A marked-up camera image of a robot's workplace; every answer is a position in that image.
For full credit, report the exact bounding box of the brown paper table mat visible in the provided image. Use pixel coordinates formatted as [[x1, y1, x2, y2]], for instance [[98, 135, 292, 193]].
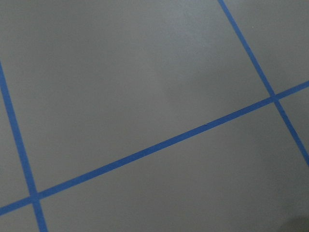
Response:
[[0, 0, 309, 232]]

